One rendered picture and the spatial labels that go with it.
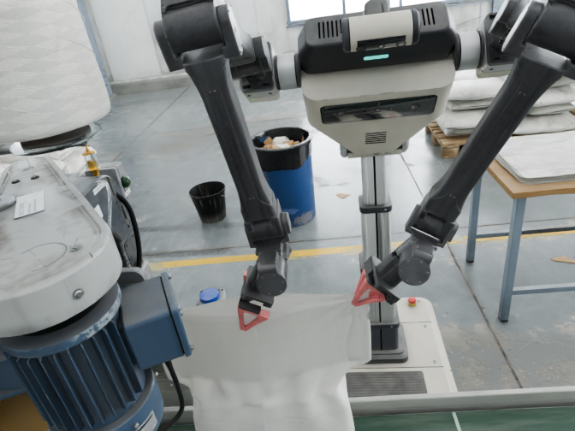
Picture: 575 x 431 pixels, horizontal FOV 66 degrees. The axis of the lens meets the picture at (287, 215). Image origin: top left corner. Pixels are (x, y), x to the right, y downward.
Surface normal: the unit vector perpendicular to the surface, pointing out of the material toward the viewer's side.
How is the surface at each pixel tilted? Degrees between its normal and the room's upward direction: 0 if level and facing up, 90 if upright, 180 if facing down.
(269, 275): 90
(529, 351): 0
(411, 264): 78
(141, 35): 90
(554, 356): 0
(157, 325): 90
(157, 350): 90
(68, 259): 0
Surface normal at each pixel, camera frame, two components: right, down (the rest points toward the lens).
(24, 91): 0.36, 0.35
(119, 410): 0.74, 0.24
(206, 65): 0.01, 0.65
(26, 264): -0.13, -0.87
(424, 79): -0.15, -0.35
